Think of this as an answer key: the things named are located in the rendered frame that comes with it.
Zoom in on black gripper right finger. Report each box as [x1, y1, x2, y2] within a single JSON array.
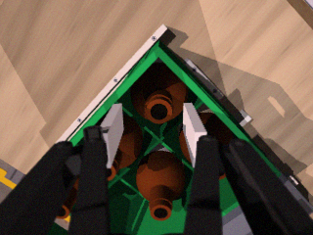
[[183, 103, 313, 235]]

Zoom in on dark grey rectangular tray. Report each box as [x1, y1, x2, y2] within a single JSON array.
[[222, 169, 313, 235]]

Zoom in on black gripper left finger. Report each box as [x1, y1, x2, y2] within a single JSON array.
[[0, 104, 124, 235]]

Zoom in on green bottle crate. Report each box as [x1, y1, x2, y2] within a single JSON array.
[[67, 42, 253, 235]]

